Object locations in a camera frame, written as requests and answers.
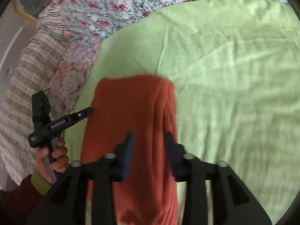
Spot orange knitted sweater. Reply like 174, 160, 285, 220
80, 74, 180, 225

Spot plaid checked blanket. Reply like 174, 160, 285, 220
0, 0, 71, 185

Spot purple floral pillow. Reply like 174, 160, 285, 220
46, 41, 105, 122

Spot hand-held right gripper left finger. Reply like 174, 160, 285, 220
26, 131, 135, 225

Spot light green bed sheet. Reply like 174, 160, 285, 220
63, 0, 300, 225

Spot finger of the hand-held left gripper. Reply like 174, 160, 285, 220
66, 106, 94, 125

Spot person's left forearm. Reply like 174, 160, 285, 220
0, 169, 53, 225

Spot green yellow-edged floor mat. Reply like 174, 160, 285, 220
13, 0, 47, 24

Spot person's left hand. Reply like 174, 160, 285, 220
35, 138, 71, 183

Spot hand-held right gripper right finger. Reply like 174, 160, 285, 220
164, 131, 272, 225

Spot white floral bed sheet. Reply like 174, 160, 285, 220
54, 0, 291, 59

